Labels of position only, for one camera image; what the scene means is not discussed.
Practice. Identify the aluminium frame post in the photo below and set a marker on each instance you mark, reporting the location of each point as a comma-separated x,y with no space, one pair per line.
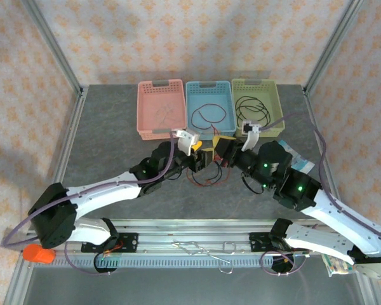
53,44
332,44

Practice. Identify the aluminium mounting beam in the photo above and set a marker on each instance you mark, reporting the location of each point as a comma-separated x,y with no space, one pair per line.
193,228

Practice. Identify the aluminium side rail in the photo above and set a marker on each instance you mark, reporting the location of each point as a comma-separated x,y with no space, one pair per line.
311,108
66,152

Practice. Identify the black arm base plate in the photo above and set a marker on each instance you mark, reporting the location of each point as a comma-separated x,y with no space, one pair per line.
130,243
257,243

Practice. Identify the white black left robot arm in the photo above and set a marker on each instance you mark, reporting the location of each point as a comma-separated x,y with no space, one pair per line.
108,190

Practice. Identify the pink perforated plastic basket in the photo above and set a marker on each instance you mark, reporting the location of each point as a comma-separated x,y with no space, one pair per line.
146,117

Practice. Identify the orange plastic cylinder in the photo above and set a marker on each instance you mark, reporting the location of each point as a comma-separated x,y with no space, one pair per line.
38,254

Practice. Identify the blue perforated plastic basket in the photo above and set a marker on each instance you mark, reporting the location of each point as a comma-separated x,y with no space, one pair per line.
209,95

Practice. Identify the blue white wipe packet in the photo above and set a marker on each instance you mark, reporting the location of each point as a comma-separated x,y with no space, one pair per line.
300,162

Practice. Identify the green perforated plastic basket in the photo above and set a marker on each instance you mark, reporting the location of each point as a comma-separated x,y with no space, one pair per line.
276,105

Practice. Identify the small packet bottom right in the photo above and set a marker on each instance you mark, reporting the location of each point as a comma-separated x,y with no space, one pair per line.
336,265

